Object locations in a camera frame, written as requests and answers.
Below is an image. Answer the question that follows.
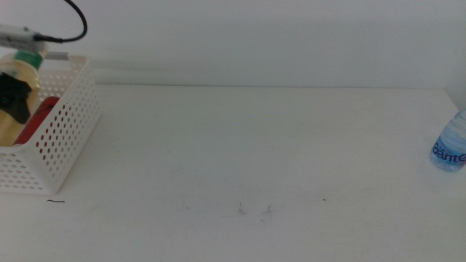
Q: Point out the yellow tea bottle green label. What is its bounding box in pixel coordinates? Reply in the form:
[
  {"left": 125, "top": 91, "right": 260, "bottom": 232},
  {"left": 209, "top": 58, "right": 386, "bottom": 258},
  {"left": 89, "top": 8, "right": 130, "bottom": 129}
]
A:
[{"left": 0, "top": 49, "right": 44, "bottom": 148}]

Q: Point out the red cola can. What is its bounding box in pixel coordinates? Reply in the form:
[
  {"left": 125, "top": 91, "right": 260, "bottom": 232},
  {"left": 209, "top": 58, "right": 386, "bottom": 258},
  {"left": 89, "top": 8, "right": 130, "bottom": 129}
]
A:
[{"left": 12, "top": 96, "right": 61, "bottom": 146}]

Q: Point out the clear water bottle blue label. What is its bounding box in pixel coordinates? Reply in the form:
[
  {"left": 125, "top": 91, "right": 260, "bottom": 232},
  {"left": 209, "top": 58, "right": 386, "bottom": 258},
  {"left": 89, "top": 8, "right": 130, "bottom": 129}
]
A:
[{"left": 430, "top": 110, "right": 466, "bottom": 173}]

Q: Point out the white perforated plastic basket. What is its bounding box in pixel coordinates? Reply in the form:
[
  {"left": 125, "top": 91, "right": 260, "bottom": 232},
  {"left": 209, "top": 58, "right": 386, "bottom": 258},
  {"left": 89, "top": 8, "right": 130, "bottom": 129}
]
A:
[{"left": 0, "top": 51, "right": 103, "bottom": 196}]

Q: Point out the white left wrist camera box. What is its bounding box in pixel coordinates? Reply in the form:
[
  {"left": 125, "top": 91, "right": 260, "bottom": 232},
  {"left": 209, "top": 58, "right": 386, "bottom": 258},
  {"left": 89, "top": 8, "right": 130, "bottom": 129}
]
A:
[{"left": 0, "top": 24, "right": 50, "bottom": 52}]

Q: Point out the black left camera cable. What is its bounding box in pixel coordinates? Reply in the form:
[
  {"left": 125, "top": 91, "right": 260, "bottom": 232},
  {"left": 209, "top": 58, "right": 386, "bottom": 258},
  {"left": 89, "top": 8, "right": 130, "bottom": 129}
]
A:
[{"left": 34, "top": 0, "right": 88, "bottom": 44}]

